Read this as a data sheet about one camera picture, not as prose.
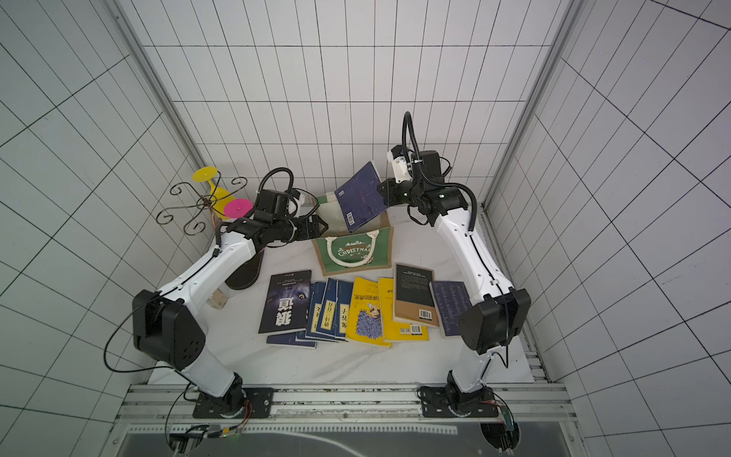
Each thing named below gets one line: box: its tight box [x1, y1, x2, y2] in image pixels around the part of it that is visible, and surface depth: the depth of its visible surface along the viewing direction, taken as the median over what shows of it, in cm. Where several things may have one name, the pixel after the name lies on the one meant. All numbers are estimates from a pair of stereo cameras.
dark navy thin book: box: [429, 280, 474, 338], surface depth 92 cm
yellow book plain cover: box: [378, 278, 430, 343], surface depth 86 cm
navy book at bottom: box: [266, 332, 317, 350], surface depth 83 cm
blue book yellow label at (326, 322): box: [316, 278, 338, 339], surface depth 87 cm
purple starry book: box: [334, 160, 387, 233], surface depth 83 cm
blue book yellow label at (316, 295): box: [305, 281, 335, 342], surface depth 87 cm
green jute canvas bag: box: [311, 191, 395, 278], surface depth 89 cm
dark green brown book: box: [393, 262, 440, 328], surface depth 92 cm
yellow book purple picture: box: [346, 276, 393, 348], surface depth 87 cm
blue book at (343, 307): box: [335, 279, 355, 340], surface depth 88 cm
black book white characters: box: [257, 269, 312, 334], surface depth 89 cm
